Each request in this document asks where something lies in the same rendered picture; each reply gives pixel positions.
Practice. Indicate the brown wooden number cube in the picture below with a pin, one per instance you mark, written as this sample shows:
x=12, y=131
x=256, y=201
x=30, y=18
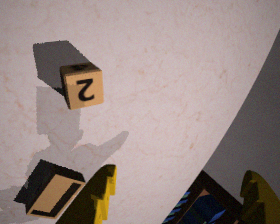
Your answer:
x=82, y=85

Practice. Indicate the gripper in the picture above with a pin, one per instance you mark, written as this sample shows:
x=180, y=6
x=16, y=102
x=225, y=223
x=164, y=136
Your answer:
x=260, y=206

